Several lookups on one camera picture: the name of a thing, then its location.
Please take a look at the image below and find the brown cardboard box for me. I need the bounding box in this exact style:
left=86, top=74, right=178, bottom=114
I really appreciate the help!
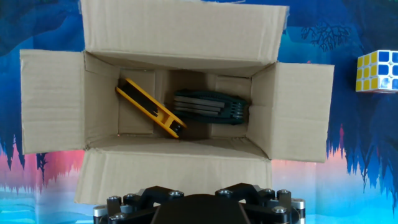
left=20, top=0, right=335, bottom=206

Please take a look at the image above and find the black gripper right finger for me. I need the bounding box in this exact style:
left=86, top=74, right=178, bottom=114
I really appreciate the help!
left=215, top=182, right=307, bottom=224

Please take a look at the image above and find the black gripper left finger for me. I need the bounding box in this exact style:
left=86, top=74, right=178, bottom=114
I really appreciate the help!
left=93, top=185, right=185, bottom=224

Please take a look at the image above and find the yellow folding hex key set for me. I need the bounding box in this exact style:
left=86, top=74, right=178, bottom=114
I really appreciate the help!
left=115, top=77, right=188, bottom=139

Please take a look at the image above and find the Rubik's cube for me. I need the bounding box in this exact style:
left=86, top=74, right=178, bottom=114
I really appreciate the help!
left=355, top=49, right=398, bottom=94

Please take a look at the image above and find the landscape print tablecloth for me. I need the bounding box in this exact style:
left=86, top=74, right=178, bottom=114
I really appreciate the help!
left=0, top=0, right=398, bottom=224

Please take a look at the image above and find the dark green folding hex key set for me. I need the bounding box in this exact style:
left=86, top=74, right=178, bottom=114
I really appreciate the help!
left=172, top=89, right=249, bottom=126

